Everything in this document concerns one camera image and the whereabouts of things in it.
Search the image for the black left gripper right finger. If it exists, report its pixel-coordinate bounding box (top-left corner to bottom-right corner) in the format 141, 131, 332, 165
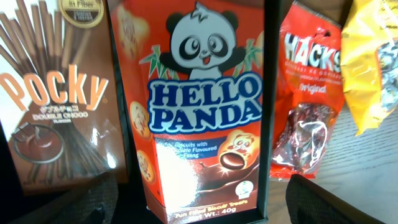
285, 174, 383, 224

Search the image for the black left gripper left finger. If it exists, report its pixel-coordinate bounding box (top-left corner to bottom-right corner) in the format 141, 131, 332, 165
10, 172, 119, 224

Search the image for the brown Pocky box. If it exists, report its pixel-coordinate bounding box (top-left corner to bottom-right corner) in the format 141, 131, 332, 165
1, 0, 128, 195

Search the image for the red Hacks candy bag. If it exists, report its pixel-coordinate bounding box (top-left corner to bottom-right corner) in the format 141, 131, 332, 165
270, 1, 344, 179

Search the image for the red Hello Panda box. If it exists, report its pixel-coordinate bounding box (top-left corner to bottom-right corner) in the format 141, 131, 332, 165
108, 0, 264, 223

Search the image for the yellow Hacks candy bag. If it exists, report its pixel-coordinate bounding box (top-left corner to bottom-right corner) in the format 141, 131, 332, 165
341, 0, 397, 134

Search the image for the dark green open gift box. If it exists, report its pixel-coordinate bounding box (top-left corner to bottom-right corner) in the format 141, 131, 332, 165
1, 1, 276, 223

